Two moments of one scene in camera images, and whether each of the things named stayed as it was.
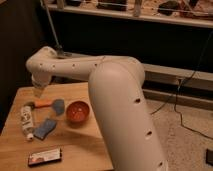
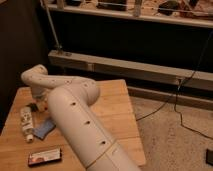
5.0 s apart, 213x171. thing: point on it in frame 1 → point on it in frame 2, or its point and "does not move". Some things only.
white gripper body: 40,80 → 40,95
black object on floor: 209,156 does not move
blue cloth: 44,129 does not move
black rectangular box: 44,156 does not move
